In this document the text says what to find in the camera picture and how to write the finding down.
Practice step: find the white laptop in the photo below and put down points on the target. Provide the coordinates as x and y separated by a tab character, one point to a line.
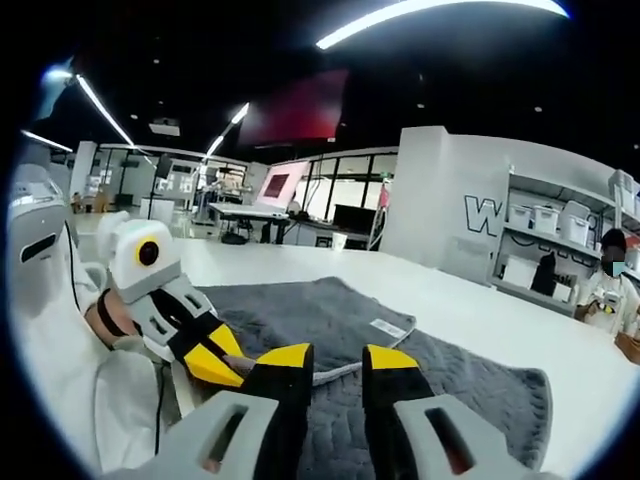
275	187

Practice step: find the person's white shirt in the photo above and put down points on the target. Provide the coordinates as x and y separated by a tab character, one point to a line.
125	400

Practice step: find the white carton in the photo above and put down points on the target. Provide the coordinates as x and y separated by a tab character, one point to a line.
520	272

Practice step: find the grey wall cabinet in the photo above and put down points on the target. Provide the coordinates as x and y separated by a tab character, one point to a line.
472	260

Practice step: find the white lidded storage box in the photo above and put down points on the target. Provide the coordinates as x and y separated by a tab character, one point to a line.
546	220
521	217
575	225

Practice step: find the grey quilted towel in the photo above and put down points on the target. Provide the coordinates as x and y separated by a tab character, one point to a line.
325	315

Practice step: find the brown wooden tray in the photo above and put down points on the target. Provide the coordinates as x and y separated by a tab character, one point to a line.
630	347

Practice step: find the brown cardboard boxes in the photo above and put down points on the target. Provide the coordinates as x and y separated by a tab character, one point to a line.
97	202

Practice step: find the black speaker on stand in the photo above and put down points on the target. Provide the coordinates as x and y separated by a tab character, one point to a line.
164	165

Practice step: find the grey metal shelf rack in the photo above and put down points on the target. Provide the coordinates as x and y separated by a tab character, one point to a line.
550	239

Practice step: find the pink banner stand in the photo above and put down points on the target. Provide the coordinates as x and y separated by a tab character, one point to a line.
385	195

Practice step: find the black counter desk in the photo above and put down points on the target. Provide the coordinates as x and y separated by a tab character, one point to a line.
310	235

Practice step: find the black bag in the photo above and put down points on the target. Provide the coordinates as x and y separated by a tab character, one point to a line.
544	275

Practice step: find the white ceiling light strip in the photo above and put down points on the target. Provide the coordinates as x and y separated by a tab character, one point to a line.
225	132
360	27
47	141
105	111

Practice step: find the tall translucent storage box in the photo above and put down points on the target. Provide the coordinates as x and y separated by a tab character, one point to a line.
624	185

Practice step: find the ceiling air conditioner cassette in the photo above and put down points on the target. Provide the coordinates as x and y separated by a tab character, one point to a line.
165	126

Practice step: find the white chest-worn device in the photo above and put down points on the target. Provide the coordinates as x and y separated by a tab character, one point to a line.
40	220

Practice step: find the black round stool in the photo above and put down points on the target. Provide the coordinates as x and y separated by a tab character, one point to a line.
234	238

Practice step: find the black monitor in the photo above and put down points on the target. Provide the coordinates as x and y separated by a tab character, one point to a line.
352	217

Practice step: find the person's left hand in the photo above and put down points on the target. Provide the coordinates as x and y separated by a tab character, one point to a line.
91	320

